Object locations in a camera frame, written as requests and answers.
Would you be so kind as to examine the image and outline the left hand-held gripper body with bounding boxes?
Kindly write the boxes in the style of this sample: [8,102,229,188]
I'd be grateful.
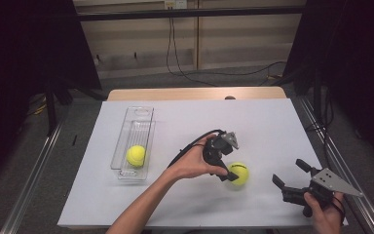
[203,130,241,168]

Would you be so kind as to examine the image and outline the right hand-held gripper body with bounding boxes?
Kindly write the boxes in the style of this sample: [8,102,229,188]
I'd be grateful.
[280,167,365,218]

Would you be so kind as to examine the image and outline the yellow tennis ball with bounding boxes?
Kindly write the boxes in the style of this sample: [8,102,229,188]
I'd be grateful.
[226,162,250,186]
[125,144,147,169]

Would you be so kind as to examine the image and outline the black curtain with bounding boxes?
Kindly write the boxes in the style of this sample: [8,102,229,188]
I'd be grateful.
[0,0,102,188]
[284,0,374,172]

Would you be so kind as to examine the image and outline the clear plastic container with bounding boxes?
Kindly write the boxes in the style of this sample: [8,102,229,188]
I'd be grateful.
[110,105,157,181]

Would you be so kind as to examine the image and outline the white wall socket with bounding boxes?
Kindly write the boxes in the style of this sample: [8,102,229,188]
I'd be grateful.
[164,0,189,11]

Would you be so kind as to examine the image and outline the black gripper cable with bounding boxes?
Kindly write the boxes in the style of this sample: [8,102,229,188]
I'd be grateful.
[332,195,347,226]
[168,129,225,169]

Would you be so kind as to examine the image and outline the white table sheet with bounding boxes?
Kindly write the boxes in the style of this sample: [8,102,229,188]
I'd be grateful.
[56,98,349,228]

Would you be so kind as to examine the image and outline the person's right hand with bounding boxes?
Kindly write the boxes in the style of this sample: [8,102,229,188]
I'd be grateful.
[303,190,346,234]

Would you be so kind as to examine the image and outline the metal floor rail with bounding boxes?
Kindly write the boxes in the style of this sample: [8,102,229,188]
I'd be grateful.
[299,97,374,234]
[0,118,66,234]

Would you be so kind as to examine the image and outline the black floor cable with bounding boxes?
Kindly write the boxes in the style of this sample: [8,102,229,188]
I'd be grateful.
[179,60,288,79]

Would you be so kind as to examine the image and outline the light wooden table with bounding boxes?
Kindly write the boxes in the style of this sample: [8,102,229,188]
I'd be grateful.
[106,86,287,101]

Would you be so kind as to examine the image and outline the black stand legs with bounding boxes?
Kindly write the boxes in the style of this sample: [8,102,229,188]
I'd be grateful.
[42,76,109,137]
[271,62,327,133]

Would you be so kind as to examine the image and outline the black hanging cable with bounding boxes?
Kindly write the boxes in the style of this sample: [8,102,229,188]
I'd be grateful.
[170,9,220,88]
[166,9,220,88]

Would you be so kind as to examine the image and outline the person's left hand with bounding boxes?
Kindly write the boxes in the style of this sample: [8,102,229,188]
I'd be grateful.
[166,134,229,181]

